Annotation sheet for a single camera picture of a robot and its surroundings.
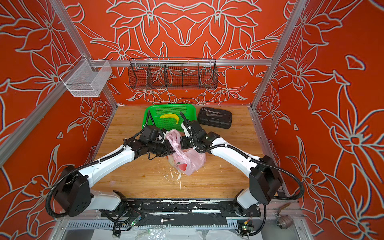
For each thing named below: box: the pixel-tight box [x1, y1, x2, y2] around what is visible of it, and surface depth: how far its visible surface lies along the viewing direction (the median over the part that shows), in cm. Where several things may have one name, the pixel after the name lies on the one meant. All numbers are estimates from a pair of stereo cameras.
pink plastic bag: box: [166, 129, 206, 176], surface depth 76 cm
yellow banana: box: [160, 113, 180, 125], surface depth 112 cm
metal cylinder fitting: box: [276, 215, 294, 230], surface depth 68 cm
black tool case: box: [197, 107, 232, 129], surface depth 106 cm
